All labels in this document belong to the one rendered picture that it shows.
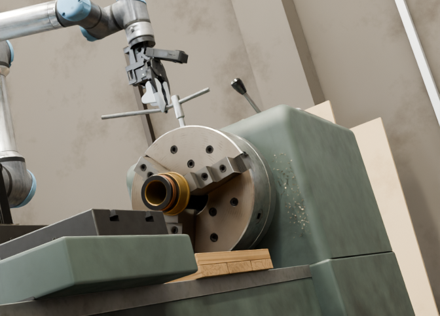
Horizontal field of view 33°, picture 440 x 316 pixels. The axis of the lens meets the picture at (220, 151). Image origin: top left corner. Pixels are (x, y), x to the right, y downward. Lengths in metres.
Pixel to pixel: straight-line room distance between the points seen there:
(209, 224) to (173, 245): 0.58
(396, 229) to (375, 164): 0.37
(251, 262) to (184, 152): 0.38
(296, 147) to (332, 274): 0.30
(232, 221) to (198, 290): 0.42
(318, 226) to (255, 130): 0.27
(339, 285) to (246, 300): 0.38
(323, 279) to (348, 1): 3.09
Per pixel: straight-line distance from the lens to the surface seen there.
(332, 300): 1.72
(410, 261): 3.95
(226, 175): 1.61
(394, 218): 4.01
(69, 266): 0.89
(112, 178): 5.23
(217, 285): 1.31
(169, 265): 1.07
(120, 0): 2.12
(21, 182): 2.19
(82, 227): 1.01
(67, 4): 2.02
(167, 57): 2.02
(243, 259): 1.40
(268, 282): 1.50
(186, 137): 1.70
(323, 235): 1.74
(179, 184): 1.57
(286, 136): 1.77
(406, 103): 4.41
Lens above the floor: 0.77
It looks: 13 degrees up
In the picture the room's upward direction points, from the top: 16 degrees counter-clockwise
